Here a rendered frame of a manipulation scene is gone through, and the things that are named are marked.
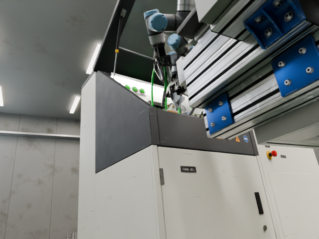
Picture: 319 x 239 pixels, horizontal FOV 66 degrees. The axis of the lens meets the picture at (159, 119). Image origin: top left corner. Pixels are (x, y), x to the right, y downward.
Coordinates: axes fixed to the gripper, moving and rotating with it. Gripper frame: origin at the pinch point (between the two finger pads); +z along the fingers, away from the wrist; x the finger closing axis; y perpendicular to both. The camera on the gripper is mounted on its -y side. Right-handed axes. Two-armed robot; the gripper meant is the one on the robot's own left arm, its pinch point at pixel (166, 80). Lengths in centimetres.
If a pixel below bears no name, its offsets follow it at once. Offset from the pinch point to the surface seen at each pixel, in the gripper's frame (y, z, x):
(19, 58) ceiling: -530, -18, -235
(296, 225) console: 42, 84, 43
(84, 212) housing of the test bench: 6, 60, -66
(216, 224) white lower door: 56, 48, -4
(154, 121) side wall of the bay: 35.9, 5.5, -15.0
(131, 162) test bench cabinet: 34.3, 21.3, -29.4
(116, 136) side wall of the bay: 14.4, 16.2, -33.3
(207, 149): 34.3, 26.9, 4.8
